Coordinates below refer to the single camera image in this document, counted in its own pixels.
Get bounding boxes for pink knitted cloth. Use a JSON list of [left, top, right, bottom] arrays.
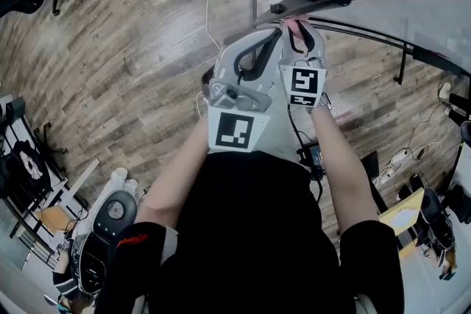
[[281, 15, 310, 51]]

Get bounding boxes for white paper sheet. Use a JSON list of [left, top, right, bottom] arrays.
[[389, 208, 419, 232]]

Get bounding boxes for person's black shirt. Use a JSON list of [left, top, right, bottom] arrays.
[[93, 149, 406, 314]]

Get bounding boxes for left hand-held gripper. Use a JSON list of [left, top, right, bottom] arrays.
[[201, 27, 283, 154]]

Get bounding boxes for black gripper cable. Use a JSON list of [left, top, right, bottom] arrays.
[[286, 104, 325, 204]]

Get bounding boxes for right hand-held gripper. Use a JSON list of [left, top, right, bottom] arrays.
[[278, 21, 327, 107]]

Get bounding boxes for light wooden table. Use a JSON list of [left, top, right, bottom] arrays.
[[35, 157, 101, 237]]

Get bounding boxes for black printed shirt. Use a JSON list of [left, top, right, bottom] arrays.
[[0, 138, 53, 196]]

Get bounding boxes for black flat stand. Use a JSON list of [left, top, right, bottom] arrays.
[[360, 150, 388, 218]]

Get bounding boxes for person's light trousers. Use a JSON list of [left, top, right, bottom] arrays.
[[253, 110, 308, 174]]

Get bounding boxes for black battery pack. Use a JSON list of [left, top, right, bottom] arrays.
[[296, 142, 327, 181]]

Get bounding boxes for person's right forearm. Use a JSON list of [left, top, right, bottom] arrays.
[[311, 105, 380, 237]]

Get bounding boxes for black metal rack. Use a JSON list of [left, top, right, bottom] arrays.
[[0, 95, 71, 265]]

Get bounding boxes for person's left forearm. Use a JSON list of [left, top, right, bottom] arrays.
[[134, 116, 211, 233]]

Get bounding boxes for yellow wooden table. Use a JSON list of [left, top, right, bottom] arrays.
[[378, 190, 425, 264]]

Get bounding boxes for white power strip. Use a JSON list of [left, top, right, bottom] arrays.
[[380, 151, 406, 174]]

